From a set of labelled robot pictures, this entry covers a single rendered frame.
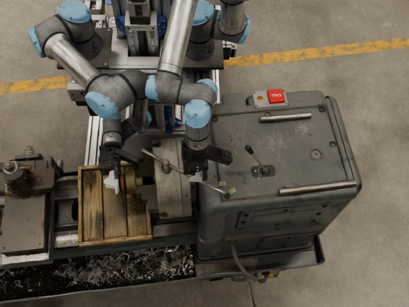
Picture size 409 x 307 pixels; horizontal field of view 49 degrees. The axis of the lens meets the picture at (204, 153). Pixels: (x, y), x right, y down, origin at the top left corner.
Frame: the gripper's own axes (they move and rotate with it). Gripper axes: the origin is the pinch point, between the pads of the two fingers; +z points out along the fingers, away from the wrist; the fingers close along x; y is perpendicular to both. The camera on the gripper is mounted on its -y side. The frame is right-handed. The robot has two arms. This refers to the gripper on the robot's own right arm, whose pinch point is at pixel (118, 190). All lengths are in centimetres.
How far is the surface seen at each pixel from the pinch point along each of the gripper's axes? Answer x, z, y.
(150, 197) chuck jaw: 2.4, 5.0, -12.5
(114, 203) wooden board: -19.8, -2.7, 4.4
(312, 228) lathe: -22, 16, -80
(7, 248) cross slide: -11.2, 15.7, 44.6
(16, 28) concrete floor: -108, -189, 89
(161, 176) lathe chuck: 14.4, 2.1, -17.4
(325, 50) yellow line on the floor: -108, -149, -149
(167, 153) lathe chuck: 15.2, -6.7, -20.3
